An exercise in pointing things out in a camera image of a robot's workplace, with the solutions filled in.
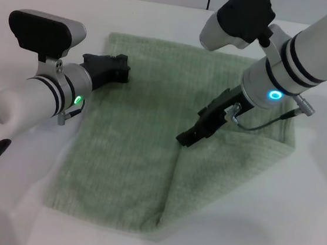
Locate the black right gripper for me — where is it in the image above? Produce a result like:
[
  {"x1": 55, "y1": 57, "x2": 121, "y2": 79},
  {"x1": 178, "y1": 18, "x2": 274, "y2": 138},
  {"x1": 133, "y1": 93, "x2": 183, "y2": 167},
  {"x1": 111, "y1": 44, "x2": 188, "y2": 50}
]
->
[{"x1": 174, "y1": 79, "x2": 257, "y2": 155}]

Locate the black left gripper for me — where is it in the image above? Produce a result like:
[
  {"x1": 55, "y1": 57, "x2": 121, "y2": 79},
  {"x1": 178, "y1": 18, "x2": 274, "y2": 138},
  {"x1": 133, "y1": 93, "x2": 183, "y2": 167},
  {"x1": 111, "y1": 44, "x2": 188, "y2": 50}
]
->
[{"x1": 78, "y1": 49, "x2": 134, "y2": 94}]

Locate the green ribbed towel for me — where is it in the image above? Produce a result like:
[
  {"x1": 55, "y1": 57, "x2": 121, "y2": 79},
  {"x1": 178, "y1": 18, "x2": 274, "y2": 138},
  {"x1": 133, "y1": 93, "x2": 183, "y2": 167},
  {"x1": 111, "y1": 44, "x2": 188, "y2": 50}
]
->
[{"x1": 40, "y1": 26, "x2": 308, "y2": 245}]

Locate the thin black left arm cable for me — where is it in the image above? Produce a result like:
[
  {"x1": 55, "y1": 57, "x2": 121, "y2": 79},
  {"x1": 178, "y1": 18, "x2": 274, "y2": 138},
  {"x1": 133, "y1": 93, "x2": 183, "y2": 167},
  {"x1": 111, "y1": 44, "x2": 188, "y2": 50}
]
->
[{"x1": 56, "y1": 102, "x2": 85, "y2": 128}]

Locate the left wrist camera grey black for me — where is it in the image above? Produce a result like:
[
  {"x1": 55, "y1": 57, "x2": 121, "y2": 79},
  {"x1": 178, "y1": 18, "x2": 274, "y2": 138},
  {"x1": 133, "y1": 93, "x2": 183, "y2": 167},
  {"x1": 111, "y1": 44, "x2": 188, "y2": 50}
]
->
[{"x1": 4, "y1": 7, "x2": 89, "y2": 67}]

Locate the wrist camera grey black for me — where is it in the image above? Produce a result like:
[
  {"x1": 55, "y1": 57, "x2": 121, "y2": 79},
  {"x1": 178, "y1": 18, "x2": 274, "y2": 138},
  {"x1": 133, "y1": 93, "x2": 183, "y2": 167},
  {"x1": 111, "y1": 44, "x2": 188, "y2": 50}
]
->
[
  {"x1": 4, "y1": 7, "x2": 89, "y2": 67},
  {"x1": 198, "y1": 0, "x2": 279, "y2": 58}
]

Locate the right wrist camera grey black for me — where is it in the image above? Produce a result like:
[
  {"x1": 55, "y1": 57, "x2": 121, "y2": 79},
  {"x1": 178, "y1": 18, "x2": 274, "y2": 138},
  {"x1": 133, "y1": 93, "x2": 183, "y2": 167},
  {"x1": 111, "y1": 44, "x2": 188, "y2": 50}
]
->
[{"x1": 198, "y1": 0, "x2": 279, "y2": 58}]

